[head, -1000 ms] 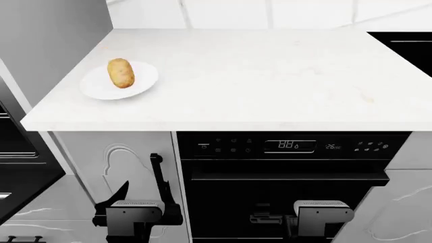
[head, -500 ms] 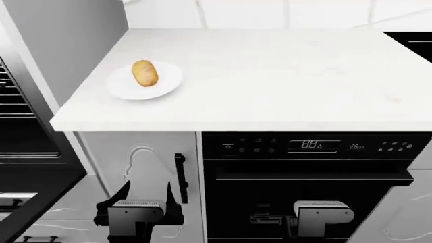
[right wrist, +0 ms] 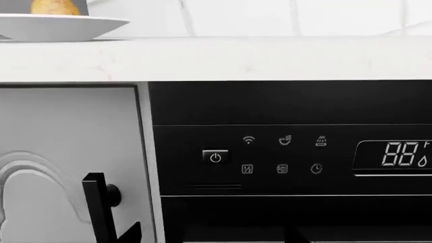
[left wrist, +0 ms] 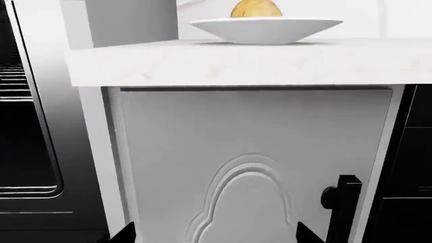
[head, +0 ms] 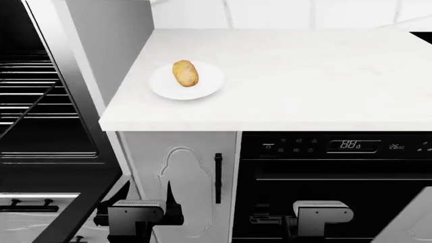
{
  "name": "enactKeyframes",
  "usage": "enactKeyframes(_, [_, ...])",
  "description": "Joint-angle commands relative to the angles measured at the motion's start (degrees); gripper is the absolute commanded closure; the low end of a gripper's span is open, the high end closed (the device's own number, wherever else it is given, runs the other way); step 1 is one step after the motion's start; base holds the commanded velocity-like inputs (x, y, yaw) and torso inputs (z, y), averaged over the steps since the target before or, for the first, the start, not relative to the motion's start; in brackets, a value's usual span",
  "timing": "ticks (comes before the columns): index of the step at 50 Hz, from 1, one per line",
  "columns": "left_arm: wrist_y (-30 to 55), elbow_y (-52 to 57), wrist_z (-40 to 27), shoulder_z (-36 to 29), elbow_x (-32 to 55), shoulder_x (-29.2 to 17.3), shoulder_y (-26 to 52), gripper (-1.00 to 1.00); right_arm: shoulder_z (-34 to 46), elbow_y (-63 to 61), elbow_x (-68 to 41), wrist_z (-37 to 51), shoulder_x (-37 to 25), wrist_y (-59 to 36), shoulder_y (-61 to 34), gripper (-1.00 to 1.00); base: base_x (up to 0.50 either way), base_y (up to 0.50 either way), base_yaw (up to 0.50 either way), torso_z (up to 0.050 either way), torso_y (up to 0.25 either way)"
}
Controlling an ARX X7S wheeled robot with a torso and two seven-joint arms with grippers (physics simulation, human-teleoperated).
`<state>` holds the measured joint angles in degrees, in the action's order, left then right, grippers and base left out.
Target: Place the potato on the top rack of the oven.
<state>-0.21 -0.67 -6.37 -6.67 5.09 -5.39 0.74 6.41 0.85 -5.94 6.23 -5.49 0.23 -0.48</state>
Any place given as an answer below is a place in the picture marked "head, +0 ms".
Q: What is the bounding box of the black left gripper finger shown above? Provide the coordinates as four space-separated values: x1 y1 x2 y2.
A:
95 180 132 216
164 180 185 216

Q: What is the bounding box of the grey tall cabinet side panel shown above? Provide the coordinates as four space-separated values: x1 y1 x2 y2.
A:
25 0 157 113

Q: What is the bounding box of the metal oven rack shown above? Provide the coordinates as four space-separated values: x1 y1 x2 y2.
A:
0 84 81 126
0 49 61 85

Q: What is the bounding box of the black built-in oven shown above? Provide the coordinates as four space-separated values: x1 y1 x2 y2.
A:
0 0 119 164

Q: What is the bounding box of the black cabinet door handle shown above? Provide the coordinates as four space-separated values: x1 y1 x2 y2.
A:
214 152 223 205

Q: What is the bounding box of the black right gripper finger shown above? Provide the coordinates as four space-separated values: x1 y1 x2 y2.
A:
254 202 271 216

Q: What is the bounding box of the white carved cabinet door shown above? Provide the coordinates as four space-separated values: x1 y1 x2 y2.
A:
116 130 242 243
371 186 432 243

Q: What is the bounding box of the dishwasher digital display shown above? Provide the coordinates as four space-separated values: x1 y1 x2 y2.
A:
326 139 383 154

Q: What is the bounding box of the black oven door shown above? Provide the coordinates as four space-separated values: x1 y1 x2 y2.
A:
0 151 132 243

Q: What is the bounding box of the black cooktop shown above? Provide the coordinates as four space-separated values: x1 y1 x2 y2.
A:
408 30 432 45

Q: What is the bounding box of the white round plate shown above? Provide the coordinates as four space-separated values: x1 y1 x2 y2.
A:
148 61 226 101

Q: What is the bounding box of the black dishwasher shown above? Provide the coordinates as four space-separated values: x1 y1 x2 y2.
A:
232 130 432 243

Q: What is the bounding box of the black drawer handle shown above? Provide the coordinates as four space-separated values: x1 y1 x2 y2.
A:
0 198 59 213

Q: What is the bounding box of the yellow-brown potato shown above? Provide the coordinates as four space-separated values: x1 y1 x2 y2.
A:
172 59 200 88

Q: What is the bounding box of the white drawer front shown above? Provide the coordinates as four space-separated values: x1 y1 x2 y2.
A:
0 192 102 243

